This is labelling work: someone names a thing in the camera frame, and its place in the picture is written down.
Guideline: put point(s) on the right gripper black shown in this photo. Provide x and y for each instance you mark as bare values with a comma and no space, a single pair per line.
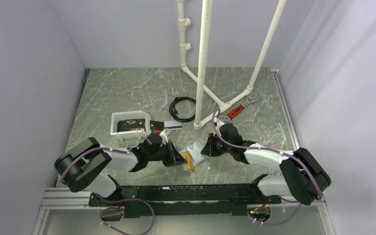
209,149

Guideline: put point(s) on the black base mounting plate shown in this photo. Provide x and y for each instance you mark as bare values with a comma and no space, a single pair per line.
138,201

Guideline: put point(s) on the white plastic card tray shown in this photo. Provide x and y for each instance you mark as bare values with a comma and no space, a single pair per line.
116,117

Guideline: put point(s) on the black card in tray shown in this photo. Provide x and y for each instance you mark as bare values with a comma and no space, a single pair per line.
131,125

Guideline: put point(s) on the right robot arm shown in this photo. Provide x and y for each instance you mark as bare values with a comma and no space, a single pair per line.
301,176

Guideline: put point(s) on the white PVC pipe frame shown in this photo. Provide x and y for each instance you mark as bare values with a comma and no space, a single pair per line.
217,45

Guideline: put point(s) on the black card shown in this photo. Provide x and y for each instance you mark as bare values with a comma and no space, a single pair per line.
157,126
131,125

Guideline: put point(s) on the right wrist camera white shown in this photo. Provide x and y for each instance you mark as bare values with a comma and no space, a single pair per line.
217,123

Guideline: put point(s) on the red handled adjustable wrench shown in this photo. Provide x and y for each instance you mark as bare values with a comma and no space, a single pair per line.
237,110

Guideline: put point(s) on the aluminium rail frame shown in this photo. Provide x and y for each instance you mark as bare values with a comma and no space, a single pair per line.
65,213

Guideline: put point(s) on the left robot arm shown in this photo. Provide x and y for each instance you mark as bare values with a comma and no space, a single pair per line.
81,168

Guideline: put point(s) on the silver grey card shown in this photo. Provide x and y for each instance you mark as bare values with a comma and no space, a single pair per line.
172,125

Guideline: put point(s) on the green card holder wallet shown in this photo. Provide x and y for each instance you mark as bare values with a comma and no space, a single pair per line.
195,151

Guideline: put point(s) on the gold VIP card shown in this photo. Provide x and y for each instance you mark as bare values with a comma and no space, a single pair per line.
189,165

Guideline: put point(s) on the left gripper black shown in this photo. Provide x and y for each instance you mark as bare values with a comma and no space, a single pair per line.
174,157

